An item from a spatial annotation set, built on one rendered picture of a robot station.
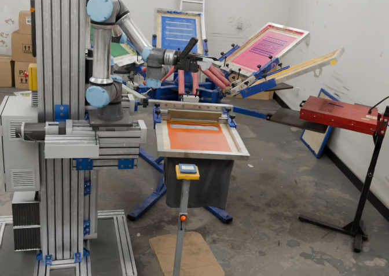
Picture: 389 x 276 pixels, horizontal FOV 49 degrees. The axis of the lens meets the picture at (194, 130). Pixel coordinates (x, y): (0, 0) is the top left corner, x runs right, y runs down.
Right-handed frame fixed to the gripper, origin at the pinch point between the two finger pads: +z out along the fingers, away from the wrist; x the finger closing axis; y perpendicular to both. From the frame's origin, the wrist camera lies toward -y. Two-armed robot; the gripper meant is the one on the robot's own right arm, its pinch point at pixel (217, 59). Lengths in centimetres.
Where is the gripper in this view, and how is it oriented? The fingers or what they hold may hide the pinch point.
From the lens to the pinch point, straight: 201.0
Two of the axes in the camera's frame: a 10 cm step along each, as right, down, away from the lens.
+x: -1.7, 2.1, -9.6
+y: -1.3, 9.6, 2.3
